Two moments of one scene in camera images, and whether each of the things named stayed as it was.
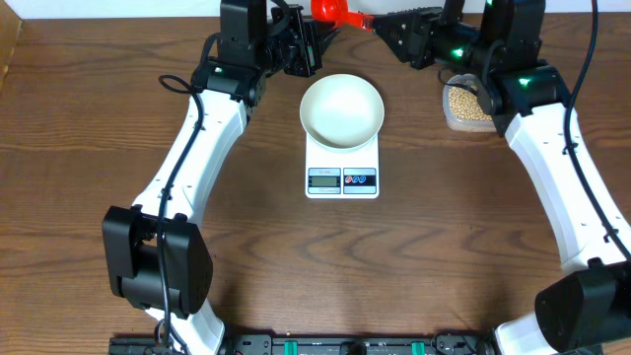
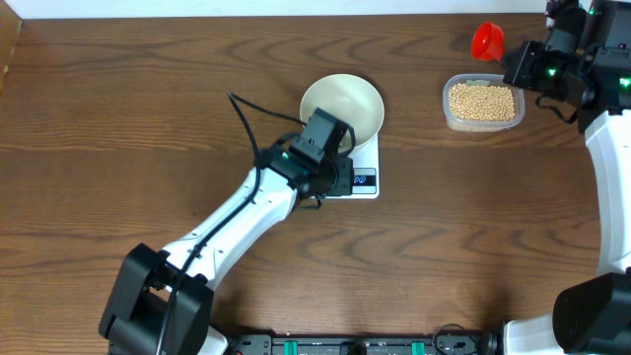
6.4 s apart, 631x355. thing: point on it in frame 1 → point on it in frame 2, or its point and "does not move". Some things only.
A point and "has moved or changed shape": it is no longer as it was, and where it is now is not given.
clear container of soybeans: [462, 107] does not move
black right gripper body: [455, 42] → [548, 73]
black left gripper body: [287, 47] → [332, 178]
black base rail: [443, 343] does not move
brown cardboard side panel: [10, 28] does not move
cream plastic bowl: [341, 110] does not move
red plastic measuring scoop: [336, 13] has moved or changed shape
